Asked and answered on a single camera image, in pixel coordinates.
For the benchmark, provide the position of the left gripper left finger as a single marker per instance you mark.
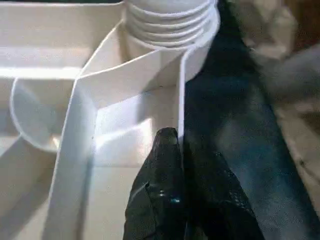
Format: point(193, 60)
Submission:
point(155, 200)

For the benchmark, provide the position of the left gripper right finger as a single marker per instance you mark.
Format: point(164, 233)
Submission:
point(215, 205)

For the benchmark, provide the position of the dark right robot leg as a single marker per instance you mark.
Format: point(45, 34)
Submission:
point(295, 75)

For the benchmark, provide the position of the white plastic table leg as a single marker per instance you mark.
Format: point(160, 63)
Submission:
point(170, 22)

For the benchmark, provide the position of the white plastic table top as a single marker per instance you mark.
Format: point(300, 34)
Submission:
point(50, 62)

